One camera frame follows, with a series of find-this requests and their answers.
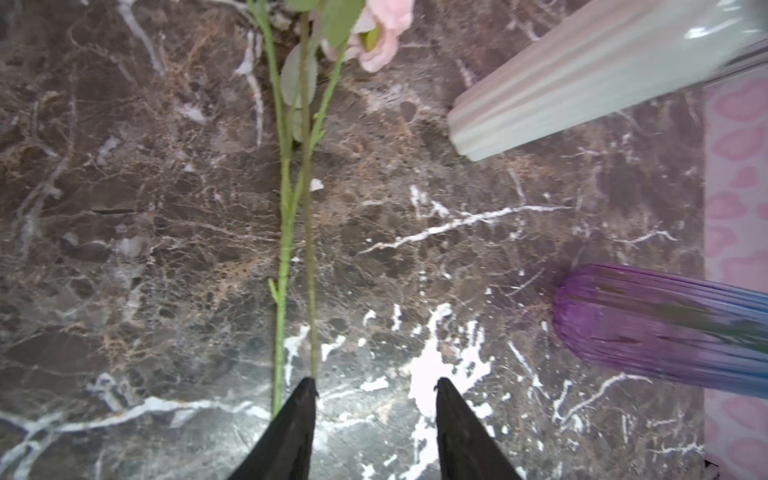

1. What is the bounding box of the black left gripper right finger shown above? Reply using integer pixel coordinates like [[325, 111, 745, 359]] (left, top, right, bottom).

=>
[[435, 377, 521, 480]]

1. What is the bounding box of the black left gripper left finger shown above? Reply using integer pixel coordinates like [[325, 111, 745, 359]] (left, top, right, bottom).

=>
[[229, 377, 318, 480]]

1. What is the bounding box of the large pink peony stem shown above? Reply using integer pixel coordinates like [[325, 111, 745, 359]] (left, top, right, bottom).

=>
[[248, 0, 415, 418]]

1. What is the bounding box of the purple glass vase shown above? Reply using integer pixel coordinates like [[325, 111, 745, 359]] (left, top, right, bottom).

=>
[[553, 264, 767, 398]]

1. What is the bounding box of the white ribbed vase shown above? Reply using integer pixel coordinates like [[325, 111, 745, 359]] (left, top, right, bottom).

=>
[[447, 1, 767, 162]]

